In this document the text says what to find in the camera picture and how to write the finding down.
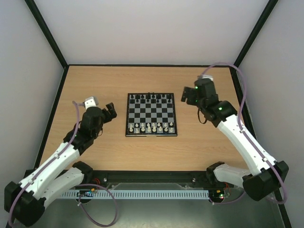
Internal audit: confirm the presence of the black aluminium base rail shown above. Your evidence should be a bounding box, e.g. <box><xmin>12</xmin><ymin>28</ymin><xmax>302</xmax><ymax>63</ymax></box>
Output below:
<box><xmin>23</xmin><ymin>169</ymin><xmax>245</xmax><ymax>188</ymax></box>

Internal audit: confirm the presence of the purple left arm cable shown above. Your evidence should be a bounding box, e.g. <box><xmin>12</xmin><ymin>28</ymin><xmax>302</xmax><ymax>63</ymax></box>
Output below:
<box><xmin>7</xmin><ymin>101</ymin><xmax>119</xmax><ymax>228</ymax></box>

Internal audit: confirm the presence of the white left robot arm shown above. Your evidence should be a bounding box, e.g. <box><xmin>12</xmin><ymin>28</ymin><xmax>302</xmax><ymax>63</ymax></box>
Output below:
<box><xmin>4</xmin><ymin>99</ymin><xmax>117</xmax><ymax>227</ymax></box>

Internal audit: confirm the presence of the black chess pieces row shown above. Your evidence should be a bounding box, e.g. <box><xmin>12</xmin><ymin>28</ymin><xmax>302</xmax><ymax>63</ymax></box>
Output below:
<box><xmin>127</xmin><ymin>92</ymin><xmax>174</xmax><ymax>104</ymax></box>

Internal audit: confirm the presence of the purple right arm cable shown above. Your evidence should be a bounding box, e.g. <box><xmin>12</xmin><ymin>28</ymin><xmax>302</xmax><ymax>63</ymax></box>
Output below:
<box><xmin>198</xmin><ymin>62</ymin><xmax>289</xmax><ymax>205</ymax></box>

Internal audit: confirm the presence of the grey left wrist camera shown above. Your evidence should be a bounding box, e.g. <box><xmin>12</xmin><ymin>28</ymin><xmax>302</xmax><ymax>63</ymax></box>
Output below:
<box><xmin>83</xmin><ymin>96</ymin><xmax>99</xmax><ymax>110</ymax></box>

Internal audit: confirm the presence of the light blue slotted cable duct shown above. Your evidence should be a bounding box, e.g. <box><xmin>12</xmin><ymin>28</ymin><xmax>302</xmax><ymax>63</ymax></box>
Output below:
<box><xmin>59</xmin><ymin>190</ymin><xmax>209</xmax><ymax>200</ymax></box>

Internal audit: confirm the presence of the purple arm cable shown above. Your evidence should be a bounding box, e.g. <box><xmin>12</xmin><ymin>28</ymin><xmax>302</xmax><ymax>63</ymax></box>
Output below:
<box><xmin>7</xmin><ymin>101</ymin><xmax>119</xmax><ymax>228</ymax></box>
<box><xmin>198</xmin><ymin>62</ymin><xmax>289</xmax><ymax>205</ymax></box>

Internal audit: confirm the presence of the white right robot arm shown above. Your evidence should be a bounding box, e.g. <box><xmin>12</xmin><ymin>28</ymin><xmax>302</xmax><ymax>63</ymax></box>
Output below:
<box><xmin>181</xmin><ymin>76</ymin><xmax>289</xmax><ymax>201</ymax></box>

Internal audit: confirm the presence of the black and silver chessboard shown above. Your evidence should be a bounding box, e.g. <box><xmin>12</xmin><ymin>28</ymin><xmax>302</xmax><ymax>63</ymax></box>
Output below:
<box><xmin>125</xmin><ymin>100</ymin><xmax>178</xmax><ymax>137</ymax></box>

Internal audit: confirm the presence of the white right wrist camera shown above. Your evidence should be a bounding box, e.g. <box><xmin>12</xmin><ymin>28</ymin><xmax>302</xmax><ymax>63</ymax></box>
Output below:
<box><xmin>197</xmin><ymin>74</ymin><xmax>213</xmax><ymax>81</ymax></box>

